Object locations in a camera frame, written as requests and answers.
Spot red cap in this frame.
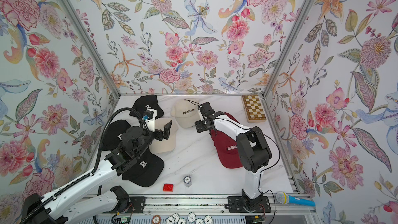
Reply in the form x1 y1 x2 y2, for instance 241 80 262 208
215 133 243 169
209 130 224 147
224 112 239 123

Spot black corrugated cable conduit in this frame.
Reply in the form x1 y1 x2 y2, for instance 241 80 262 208
19 107 144 224

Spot aluminium front rail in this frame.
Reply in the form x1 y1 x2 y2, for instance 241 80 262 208
83 194 315 217

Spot wooden chess board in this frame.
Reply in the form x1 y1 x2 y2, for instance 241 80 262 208
241 94 266 122

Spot cream cap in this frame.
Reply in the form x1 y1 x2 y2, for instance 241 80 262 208
149 118 178 154
171 99 201 128

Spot cream cap front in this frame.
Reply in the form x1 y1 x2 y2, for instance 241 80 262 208
149 118 178 154

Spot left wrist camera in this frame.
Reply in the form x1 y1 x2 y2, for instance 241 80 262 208
143 108 157 132

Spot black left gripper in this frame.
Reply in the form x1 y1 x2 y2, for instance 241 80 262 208
134 119 173 158

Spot blue toy microphone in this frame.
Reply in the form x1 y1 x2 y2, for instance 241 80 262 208
276 191 316 207

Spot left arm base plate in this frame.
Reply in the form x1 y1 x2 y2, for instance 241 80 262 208
121 197 146 214

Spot cream cap back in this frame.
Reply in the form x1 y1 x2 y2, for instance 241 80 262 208
171 99 201 128

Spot black cap front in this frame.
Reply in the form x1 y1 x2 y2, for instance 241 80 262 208
122 149 164 188

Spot orange poker chip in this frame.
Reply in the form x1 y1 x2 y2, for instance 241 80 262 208
151 215 161 224

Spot black cap back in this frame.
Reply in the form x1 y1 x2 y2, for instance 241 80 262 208
129 94 164 119

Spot red cap back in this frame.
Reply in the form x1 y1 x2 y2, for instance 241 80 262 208
215 133 243 169

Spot black cap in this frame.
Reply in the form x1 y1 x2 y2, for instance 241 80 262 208
122 149 164 188
102 120 131 151
129 94 164 119

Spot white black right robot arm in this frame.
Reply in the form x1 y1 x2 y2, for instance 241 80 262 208
195 113 272 204

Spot red toy brick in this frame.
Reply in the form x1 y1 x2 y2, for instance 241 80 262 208
163 184 174 192

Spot white poker chip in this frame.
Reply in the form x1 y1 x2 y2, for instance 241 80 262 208
165 216 175 224
172 213 180 223
203 215 213 224
195 218 204 224
187 212 197 223

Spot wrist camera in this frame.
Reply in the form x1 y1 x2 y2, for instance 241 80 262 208
143 108 157 132
198 102 215 119

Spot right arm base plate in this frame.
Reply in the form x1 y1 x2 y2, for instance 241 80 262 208
225 196 272 214

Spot stack of poker chips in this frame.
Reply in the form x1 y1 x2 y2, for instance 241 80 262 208
183 176 192 187

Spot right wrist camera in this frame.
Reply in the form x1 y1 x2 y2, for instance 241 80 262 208
198 102 215 119

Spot black cap middle left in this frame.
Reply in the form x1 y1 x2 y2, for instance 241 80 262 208
102 120 131 151

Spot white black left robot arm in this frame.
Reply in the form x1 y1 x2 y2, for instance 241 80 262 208
21 121 173 224

